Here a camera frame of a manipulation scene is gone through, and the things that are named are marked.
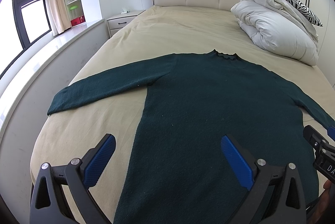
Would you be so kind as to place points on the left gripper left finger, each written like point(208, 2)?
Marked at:
point(48, 201)

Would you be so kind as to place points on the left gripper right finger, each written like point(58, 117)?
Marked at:
point(276, 189)

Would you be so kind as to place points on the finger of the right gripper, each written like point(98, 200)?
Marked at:
point(331, 132)
point(313, 137)

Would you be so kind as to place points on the dark green sweater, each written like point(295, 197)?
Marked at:
point(177, 172)

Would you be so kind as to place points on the person's right hand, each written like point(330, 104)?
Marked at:
point(325, 197)

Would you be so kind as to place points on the white folded duvet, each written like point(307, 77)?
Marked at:
point(276, 26)

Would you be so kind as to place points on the white wardrobe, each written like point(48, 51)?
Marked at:
point(324, 9)

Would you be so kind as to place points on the red box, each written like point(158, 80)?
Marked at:
point(78, 20)

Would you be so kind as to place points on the white bedside table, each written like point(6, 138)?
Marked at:
point(117, 22)

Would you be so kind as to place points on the black framed window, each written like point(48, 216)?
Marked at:
point(23, 23)

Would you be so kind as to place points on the tissue pack on nightstand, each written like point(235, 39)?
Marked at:
point(124, 11)

